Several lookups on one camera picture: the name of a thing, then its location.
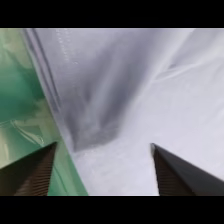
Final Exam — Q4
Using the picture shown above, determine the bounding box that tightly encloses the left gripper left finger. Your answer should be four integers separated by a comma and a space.
0, 141, 58, 197

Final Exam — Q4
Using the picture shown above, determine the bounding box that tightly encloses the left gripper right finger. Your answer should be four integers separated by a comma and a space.
150, 143, 224, 197

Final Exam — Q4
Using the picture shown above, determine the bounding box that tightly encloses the white shirt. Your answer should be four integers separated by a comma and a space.
21, 27, 224, 197

